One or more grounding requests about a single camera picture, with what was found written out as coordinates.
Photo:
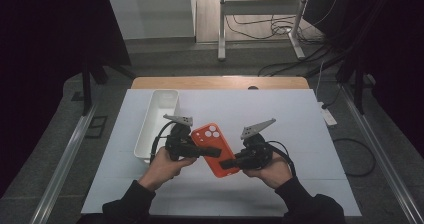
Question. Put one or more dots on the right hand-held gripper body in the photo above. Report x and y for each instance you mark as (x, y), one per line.
(258, 152)

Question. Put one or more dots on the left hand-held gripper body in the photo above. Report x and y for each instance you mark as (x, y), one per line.
(181, 144)

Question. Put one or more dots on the orange phone case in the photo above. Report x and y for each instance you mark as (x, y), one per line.
(217, 144)

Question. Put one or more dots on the white plastic bin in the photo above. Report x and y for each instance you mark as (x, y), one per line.
(156, 117)

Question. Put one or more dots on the person's right hand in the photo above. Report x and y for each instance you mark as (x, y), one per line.
(275, 174)

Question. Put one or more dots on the person's left hand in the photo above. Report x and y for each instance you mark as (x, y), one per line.
(163, 170)

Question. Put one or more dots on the wooden table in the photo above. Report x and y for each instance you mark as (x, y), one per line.
(216, 83)

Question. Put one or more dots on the white power strip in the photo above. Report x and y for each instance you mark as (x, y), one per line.
(329, 118)

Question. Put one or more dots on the black stand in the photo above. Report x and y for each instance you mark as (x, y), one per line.
(87, 87)
(359, 90)

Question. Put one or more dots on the white cabinet panel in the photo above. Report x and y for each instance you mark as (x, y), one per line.
(150, 14)

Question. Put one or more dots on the aluminium rail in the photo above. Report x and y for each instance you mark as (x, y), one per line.
(63, 170)
(385, 157)

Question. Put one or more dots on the white metal desk frame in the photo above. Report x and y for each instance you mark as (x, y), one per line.
(260, 7)

